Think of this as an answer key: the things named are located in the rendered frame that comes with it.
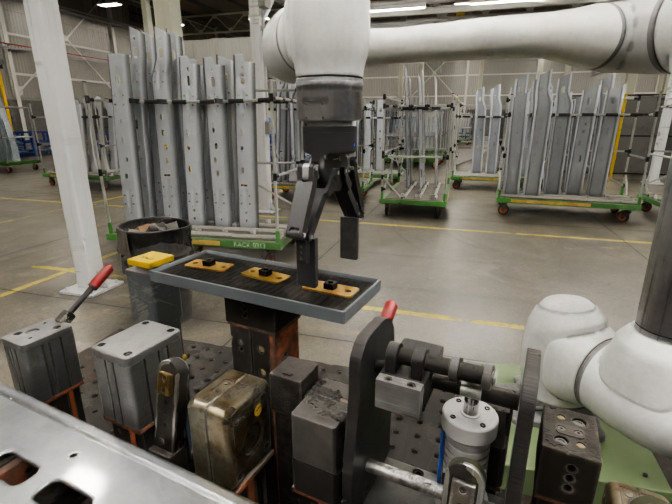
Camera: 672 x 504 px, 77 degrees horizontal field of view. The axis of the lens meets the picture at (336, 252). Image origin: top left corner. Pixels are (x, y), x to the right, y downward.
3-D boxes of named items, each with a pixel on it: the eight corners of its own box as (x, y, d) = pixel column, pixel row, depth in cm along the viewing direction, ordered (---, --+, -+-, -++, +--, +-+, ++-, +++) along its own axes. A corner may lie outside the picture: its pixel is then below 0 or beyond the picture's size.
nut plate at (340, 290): (300, 289, 66) (300, 281, 65) (312, 281, 69) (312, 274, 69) (350, 298, 62) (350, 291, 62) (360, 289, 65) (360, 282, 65)
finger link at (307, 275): (317, 237, 57) (315, 239, 56) (318, 286, 59) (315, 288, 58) (298, 235, 58) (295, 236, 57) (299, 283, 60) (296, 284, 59)
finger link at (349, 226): (340, 216, 69) (342, 216, 69) (340, 257, 71) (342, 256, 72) (357, 218, 68) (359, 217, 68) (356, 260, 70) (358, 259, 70)
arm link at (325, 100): (281, 78, 55) (283, 126, 57) (345, 75, 51) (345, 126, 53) (316, 83, 63) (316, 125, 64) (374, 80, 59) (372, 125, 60)
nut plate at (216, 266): (183, 266, 76) (182, 260, 75) (196, 260, 79) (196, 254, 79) (223, 272, 73) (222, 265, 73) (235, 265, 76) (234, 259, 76)
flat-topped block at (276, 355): (240, 502, 83) (222, 287, 69) (265, 473, 89) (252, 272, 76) (284, 523, 78) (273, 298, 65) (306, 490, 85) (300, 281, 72)
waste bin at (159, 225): (111, 329, 300) (93, 229, 279) (161, 299, 349) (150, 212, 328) (171, 339, 286) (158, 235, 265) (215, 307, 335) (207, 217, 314)
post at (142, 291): (151, 458, 93) (121, 269, 80) (177, 436, 100) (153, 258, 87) (176, 470, 90) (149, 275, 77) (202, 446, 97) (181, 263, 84)
